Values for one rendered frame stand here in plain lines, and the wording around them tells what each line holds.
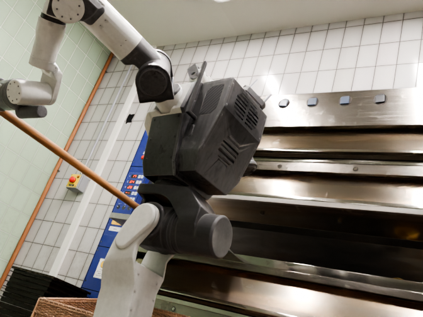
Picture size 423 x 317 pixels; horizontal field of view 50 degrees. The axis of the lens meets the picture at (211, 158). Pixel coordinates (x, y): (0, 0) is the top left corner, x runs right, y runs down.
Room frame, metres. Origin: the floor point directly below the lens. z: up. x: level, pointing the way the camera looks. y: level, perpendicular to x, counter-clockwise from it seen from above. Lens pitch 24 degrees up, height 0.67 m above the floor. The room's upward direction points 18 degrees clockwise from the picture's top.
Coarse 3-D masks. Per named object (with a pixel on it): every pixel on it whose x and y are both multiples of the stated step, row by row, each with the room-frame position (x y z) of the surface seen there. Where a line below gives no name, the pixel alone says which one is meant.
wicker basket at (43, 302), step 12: (48, 300) 1.98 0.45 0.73; (60, 300) 2.10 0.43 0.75; (72, 300) 2.15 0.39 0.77; (84, 300) 2.20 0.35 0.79; (96, 300) 2.26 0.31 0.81; (36, 312) 2.01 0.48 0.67; (48, 312) 1.97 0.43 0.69; (60, 312) 1.93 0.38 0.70; (72, 312) 1.89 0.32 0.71; (84, 312) 1.85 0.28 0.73; (156, 312) 2.23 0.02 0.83; (168, 312) 2.19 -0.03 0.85
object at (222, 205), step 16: (224, 208) 2.09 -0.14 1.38; (240, 208) 2.02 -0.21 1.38; (256, 208) 1.96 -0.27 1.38; (272, 208) 1.90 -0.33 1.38; (288, 208) 1.85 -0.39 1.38; (304, 208) 1.79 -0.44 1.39; (320, 208) 1.74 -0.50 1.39; (336, 208) 1.69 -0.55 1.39; (352, 208) 1.65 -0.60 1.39; (368, 208) 1.62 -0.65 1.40; (384, 208) 1.58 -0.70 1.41; (400, 208) 1.55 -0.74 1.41; (272, 224) 2.05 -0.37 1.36; (288, 224) 1.98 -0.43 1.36; (304, 224) 1.92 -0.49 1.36; (320, 224) 1.86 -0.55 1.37; (336, 224) 1.81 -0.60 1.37; (352, 224) 1.76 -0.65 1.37; (368, 224) 1.71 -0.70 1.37; (384, 224) 1.66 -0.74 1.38; (400, 224) 1.61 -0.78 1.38; (416, 224) 1.57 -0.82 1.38; (416, 240) 1.68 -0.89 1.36
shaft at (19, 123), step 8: (0, 112) 1.31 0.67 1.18; (8, 112) 1.32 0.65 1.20; (8, 120) 1.35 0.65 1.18; (16, 120) 1.35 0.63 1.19; (24, 128) 1.39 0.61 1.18; (32, 128) 1.40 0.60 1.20; (32, 136) 1.42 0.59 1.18; (40, 136) 1.44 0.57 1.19; (48, 144) 1.47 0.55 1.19; (56, 152) 1.51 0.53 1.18; (64, 152) 1.53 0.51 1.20; (72, 160) 1.57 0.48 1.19; (80, 168) 1.61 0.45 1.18; (88, 168) 1.63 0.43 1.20; (88, 176) 1.66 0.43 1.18; (96, 176) 1.67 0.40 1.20; (104, 184) 1.72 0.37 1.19; (112, 192) 1.77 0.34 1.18; (120, 192) 1.79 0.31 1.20; (128, 200) 1.84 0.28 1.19
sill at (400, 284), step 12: (252, 264) 2.03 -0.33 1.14; (264, 264) 2.00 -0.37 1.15; (276, 264) 1.96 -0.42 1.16; (288, 264) 1.93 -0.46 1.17; (300, 264) 1.90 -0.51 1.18; (324, 276) 1.84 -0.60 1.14; (336, 276) 1.81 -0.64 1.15; (348, 276) 1.78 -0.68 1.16; (360, 276) 1.75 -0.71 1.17; (372, 276) 1.73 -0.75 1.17; (396, 288) 1.67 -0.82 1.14; (408, 288) 1.65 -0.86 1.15; (420, 288) 1.62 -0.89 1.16
